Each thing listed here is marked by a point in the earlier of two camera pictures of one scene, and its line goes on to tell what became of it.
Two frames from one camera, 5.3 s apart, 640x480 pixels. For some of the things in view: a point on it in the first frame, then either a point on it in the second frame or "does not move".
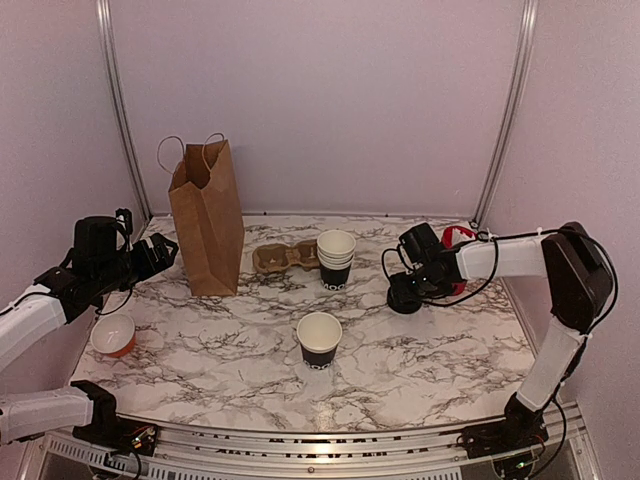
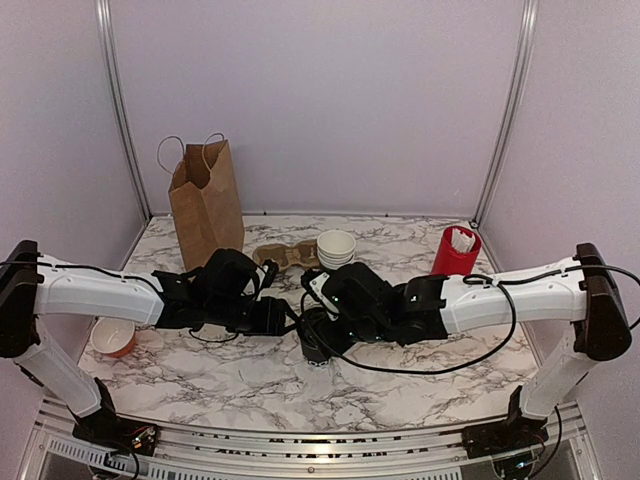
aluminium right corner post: [510, 115] does not move
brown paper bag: [207, 204] does not move
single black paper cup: [319, 335] does not move
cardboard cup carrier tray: [274, 258] does not move
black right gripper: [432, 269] -> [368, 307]
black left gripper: [163, 259] -> [272, 322]
